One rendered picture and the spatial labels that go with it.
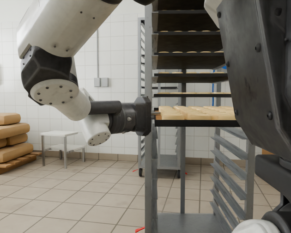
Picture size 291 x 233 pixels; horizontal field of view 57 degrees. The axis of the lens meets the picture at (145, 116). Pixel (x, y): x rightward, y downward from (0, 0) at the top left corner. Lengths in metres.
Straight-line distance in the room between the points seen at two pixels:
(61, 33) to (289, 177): 0.33
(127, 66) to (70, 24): 3.54
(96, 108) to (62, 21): 0.33
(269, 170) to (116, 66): 3.67
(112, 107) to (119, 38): 3.34
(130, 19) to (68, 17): 3.66
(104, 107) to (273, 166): 0.44
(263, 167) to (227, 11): 0.20
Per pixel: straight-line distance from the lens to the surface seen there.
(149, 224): 1.30
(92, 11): 0.37
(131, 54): 3.92
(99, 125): 0.68
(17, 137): 4.21
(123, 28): 4.02
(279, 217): 0.36
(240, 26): 0.30
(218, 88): 1.83
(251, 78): 0.29
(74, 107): 0.59
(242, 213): 1.39
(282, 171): 0.34
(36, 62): 0.42
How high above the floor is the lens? 0.96
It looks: 4 degrees down
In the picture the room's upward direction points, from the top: straight up
